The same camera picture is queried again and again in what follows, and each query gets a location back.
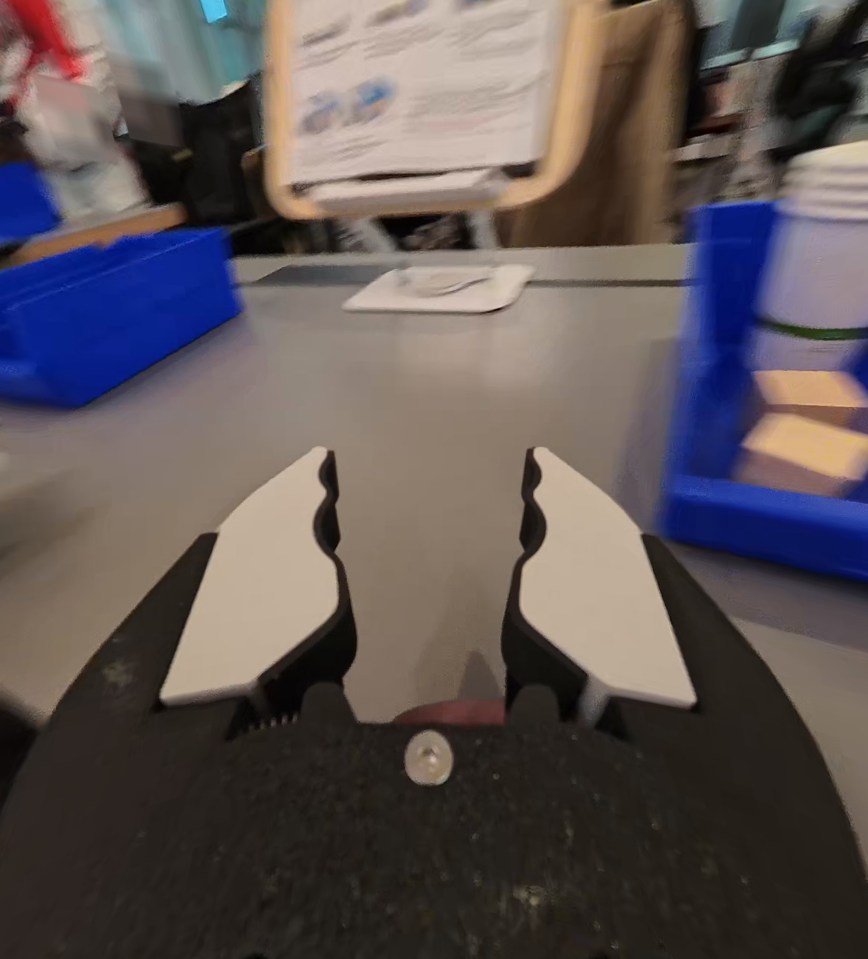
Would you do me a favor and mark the wooden desk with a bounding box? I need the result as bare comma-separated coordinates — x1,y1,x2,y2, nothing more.
0,204,188,267

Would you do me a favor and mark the wooden cube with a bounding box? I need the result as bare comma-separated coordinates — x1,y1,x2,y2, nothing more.
734,412,868,499
752,369,868,430

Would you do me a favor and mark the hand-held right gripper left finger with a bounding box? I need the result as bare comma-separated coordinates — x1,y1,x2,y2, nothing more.
158,447,358,713

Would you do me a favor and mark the black office chair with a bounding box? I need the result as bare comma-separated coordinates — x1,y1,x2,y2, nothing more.
179,78,270,226

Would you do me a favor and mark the tan cloth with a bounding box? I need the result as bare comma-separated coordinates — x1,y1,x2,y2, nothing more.
509,0,693,247

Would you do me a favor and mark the printed instruction sheet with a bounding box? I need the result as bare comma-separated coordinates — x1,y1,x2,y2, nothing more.
288,0,555,188

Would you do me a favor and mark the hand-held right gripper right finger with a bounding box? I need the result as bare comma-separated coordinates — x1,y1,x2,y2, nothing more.
503,447,697,726

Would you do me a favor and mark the stack of white paper cups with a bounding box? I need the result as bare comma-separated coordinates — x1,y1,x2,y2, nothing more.
764,138,868,338

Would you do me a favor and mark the blue plastic bin with cubes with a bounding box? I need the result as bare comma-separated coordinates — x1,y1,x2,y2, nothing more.
659,198,868,593

